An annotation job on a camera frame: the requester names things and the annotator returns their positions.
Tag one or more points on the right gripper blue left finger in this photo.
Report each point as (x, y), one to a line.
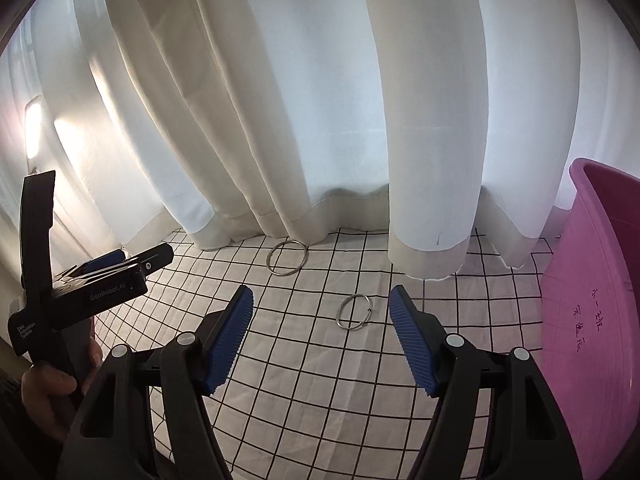
(144, 415)

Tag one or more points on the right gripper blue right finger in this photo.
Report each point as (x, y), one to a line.
(527, 436)

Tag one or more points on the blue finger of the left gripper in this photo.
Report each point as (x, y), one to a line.
(102, 262)

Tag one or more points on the large silver bangle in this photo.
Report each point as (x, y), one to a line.
(287, 257)

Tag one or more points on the person left hand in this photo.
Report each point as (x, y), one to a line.
(45, 392)

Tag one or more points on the pink plastic bin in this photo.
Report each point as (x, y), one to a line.
(590, 315)

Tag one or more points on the white black grid bedsheet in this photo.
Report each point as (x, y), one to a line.
(320, 388)

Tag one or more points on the white curtain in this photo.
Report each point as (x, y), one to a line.
(427, 119)

